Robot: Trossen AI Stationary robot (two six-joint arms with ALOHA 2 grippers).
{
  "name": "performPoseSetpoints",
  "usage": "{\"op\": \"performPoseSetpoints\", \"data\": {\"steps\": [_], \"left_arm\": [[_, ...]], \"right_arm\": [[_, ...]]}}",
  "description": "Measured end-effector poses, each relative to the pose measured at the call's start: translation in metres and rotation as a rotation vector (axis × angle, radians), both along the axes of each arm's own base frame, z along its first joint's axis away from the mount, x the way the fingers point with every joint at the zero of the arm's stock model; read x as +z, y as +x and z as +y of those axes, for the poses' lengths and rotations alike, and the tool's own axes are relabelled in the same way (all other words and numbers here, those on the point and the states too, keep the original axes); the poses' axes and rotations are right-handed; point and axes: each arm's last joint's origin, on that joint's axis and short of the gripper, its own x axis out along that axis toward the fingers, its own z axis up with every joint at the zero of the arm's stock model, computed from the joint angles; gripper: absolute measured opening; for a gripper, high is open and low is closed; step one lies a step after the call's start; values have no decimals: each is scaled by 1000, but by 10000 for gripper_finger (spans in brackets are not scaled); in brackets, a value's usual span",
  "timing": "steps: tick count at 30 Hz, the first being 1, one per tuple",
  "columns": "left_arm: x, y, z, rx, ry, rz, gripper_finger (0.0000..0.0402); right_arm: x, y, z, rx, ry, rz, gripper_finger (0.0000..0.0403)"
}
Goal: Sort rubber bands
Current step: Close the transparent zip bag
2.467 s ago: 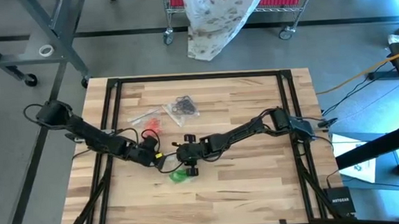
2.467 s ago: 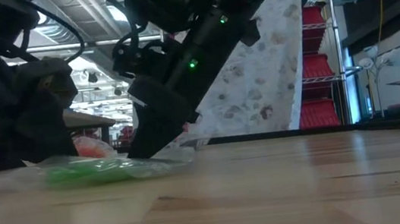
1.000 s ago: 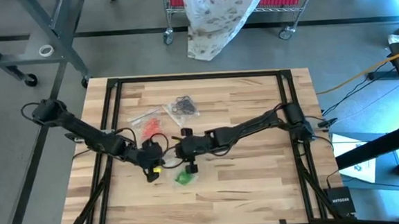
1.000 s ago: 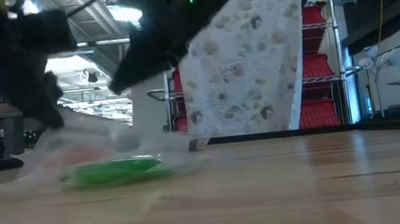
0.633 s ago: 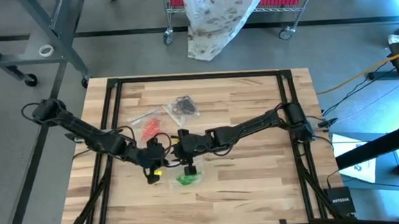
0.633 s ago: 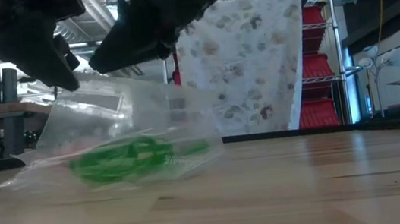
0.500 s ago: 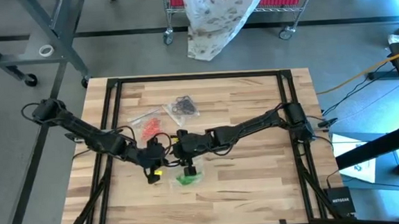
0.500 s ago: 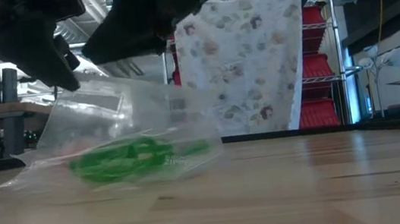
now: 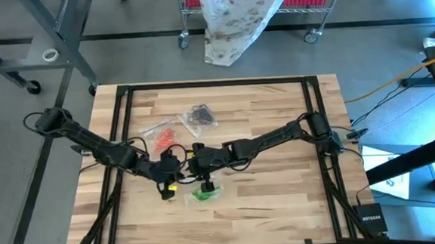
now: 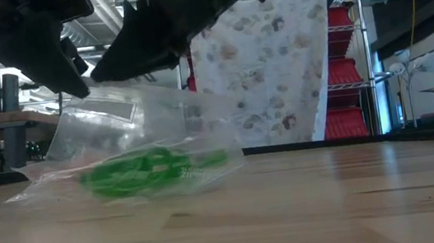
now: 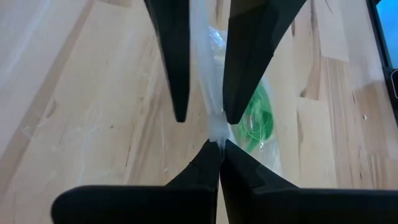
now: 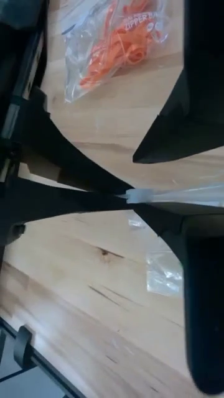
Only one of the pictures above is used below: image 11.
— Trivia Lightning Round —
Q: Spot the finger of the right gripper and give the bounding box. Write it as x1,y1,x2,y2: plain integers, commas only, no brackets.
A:
222,0,308,125
144,0,191,123

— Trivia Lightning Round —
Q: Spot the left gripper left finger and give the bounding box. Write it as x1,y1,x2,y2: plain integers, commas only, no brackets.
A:
51,139,223,224

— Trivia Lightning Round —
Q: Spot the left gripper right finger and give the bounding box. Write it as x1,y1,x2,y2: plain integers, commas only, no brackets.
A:
220,139,398,224

